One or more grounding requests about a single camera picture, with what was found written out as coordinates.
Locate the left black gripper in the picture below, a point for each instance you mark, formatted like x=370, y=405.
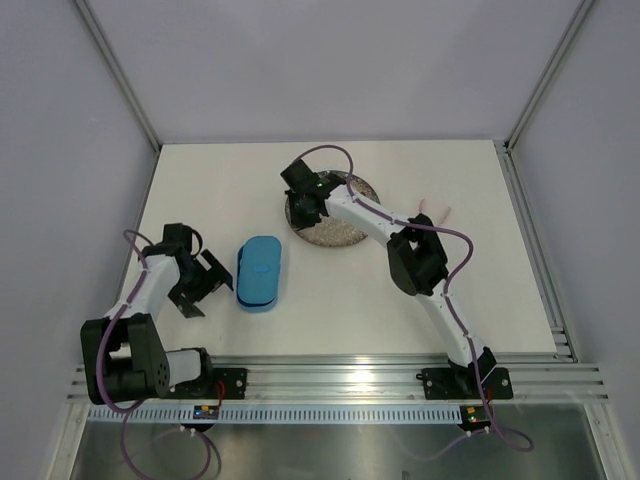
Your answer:
x=214, y=277

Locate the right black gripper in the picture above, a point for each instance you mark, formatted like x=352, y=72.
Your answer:
x=300, y=223

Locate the blue lunch box lid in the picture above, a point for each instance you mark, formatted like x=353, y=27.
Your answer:
x=260, y=270

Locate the pink handled metal tongs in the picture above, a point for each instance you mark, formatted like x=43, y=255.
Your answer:
x=441, y=219

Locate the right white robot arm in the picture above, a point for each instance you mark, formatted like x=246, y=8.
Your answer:
x=417, y=264

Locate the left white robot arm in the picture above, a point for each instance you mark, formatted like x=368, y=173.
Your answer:
x=123, y=354

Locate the speckled round plate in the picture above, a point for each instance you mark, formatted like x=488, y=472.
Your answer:
x=331, y=232

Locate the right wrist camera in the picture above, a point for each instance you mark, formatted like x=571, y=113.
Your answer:
x=299, y=177

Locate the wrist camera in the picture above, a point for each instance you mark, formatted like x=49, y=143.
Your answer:
x=299, y=177
x=183, y=235

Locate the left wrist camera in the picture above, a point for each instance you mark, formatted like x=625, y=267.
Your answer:
x=183, y=235

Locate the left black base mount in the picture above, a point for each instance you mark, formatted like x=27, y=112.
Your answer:
x=230, y=383

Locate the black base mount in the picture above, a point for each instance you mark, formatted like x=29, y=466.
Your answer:
x=447, y=383
x=230, y=383

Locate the white slotted cable duct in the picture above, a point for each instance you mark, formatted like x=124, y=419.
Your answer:
x=284, y=414

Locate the left aluminium frame post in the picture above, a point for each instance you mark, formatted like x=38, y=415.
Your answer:
x=100, y=40

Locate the aluminium frame post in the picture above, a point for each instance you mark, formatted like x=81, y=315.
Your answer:
x=100, y=40
x=551, y=70

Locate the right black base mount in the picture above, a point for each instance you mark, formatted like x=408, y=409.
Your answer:
x=447, y=383

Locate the aluminium front rail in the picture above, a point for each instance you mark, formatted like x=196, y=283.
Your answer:
x=392, y=379

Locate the aluminium rail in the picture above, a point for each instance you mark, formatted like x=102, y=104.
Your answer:
x=566, y=348
x=392, y=379

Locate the right side aluminium rail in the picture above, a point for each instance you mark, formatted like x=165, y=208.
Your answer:
x=566, y=348

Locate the right aluminium frame post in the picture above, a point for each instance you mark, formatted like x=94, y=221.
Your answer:
x=551, y=70

